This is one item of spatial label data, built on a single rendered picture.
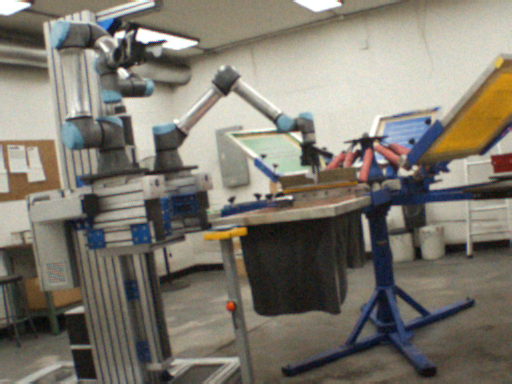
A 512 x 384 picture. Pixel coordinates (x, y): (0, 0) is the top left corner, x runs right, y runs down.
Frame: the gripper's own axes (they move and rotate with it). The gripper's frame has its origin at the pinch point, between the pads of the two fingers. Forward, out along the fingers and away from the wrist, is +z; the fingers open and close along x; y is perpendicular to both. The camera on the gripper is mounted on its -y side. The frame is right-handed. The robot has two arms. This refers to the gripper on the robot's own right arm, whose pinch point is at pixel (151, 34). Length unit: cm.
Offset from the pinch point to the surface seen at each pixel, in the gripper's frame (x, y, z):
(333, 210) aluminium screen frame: -75, 61, 15
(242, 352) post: -52, 117, -18
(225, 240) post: -46, 71, -18
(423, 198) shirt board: -193, 52, -11
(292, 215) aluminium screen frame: -70, 62, -3
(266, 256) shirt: -75, 78, -24
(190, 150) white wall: -403, -59, -494
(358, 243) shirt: -119, 75, -6
